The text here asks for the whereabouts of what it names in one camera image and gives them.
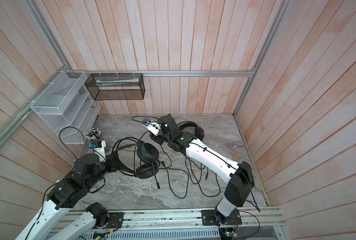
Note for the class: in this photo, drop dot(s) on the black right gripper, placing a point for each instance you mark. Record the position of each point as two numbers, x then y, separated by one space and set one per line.
157 138

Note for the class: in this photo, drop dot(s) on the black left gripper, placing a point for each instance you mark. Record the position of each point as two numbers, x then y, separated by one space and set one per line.
113 161

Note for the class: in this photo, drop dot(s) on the large black gaming headset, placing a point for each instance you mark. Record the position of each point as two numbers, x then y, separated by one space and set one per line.
149 158

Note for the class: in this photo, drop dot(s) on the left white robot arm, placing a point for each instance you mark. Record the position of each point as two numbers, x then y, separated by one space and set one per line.
95 216

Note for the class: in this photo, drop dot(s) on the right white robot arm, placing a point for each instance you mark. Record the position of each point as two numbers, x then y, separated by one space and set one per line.
238 177

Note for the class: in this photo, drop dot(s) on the clear cup of pencils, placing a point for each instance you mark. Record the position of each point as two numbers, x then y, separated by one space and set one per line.
94 134

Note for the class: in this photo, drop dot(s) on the papers in black basket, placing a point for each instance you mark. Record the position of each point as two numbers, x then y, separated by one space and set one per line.
117 83

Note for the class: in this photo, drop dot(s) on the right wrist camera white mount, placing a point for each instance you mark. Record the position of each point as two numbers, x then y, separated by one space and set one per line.
153 127

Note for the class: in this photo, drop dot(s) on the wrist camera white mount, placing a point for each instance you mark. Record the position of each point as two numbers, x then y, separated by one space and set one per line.
153 127
99 149

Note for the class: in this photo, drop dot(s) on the small black wired headphones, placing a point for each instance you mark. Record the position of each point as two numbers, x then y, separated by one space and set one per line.
200 134

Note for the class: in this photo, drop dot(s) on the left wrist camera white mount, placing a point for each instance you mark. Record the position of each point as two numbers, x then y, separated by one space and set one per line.
99 149

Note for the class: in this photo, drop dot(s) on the black wire mesh wall basket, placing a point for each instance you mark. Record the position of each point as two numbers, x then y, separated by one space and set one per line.
136 92

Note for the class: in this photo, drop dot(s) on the white wire mesh wall shelf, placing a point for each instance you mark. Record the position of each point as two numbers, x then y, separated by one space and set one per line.
68 110

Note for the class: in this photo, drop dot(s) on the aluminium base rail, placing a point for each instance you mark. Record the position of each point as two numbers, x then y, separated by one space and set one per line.
189 224

